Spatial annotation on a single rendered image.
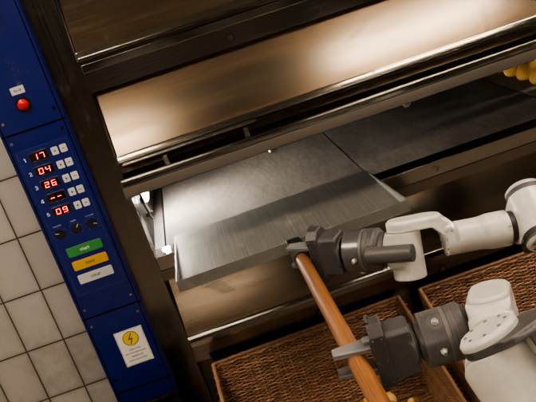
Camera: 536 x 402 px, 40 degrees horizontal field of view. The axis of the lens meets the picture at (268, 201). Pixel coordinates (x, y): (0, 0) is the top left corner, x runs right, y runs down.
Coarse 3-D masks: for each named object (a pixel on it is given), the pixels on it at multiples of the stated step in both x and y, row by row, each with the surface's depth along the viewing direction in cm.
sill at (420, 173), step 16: (512, 128) 200; (528, 128) 197; (464, 144) 200; (480, 144) 196; (496, 144) 196; (512, 144) 197; (416, 160) 200; (432, 160) 196; (448, 160) 196; (464, 160) 196; (384, 176) 196; (400, 176) 195; (416, 176) 196; (160, 256) 191
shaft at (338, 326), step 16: (304, 256) 153; (304, 272) 147; (320, 288) 138; (320, 304) 134; (336, 320) 126; (336, 336) 122; (352, 336) 120; (352, 368) 113; (368, 368) 110; (368, 384) 106; (368, 400) 104; (384, 400) 102
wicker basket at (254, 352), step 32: (352, 320) 202; (384, 320) 203; (256, 352) 200; (288, 352) 201; (224, 384) 199; (256, 384) 200; (288, 384) 201; (320, 384) 202; (352, 384) 203; (416, 384) 204; (448, 384) 178
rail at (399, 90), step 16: (512, 48) 174; (528, 48) 175; (464, 64) 174; (480, 64) 174; (416, 80) 173; (432, 80) 173; (368, 96) 174; (384, 96) 173; (320, 112) 172; (336, 112) 172; (288, 128) 171; (240, 144) 171; (192, 160) 170; (144, 176) 170
